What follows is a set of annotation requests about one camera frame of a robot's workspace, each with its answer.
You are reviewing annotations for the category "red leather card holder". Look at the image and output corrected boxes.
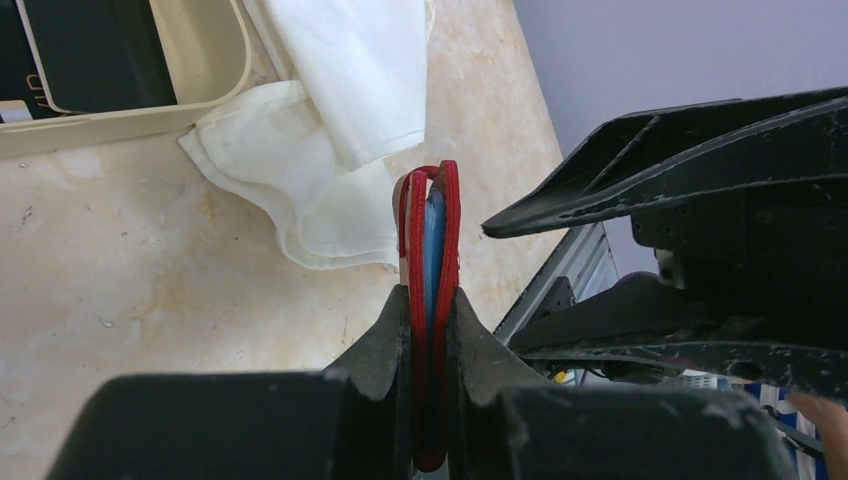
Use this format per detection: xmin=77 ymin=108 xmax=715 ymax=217
xmin=393 ymin=160 xmax=461 ymax=473

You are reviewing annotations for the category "beige plastic tray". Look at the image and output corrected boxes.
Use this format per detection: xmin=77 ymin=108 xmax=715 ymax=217
xmin=1 ymin=1 xmax=251 ymax=157

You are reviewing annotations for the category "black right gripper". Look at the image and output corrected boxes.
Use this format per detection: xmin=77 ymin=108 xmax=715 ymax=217
xmin=482 ymin=87 xmax=847 ymax=401

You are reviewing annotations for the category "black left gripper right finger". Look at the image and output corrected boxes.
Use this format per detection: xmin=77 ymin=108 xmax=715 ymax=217
xmin=447 ymin=290 xmax=795 ymax=479

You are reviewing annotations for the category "aluminium frame rail right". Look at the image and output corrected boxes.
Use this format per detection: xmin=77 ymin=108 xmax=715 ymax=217
xmin=494 ymin=223 xmax=619 ymax=344

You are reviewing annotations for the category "blue white striped shirt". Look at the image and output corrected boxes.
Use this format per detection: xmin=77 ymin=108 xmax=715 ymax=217
xmin=741 ymin=383 xmax=828 ymax=480

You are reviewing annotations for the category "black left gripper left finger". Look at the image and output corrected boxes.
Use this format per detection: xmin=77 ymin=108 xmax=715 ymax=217
xmin=48 ymin=286 xmax=412 ymax=479

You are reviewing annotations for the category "white cloth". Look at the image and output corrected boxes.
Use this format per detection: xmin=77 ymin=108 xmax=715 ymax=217
xmin=179 ymin=1 xmax=435 ymax=270

